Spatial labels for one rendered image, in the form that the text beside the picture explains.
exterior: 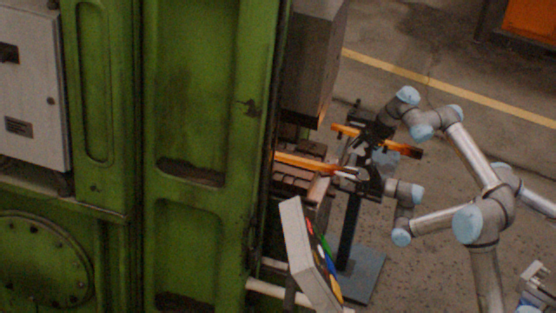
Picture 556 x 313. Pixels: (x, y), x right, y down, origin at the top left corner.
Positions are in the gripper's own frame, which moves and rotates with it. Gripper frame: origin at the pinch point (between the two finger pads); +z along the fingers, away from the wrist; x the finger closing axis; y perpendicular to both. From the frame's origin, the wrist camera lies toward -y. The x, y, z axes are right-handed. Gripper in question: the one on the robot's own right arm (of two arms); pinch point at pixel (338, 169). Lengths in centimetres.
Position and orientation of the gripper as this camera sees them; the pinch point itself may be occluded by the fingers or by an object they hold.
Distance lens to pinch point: 323.2
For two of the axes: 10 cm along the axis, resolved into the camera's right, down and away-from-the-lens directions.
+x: 3.0, -5.7, 7.6
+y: -0.8, 7.8, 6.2
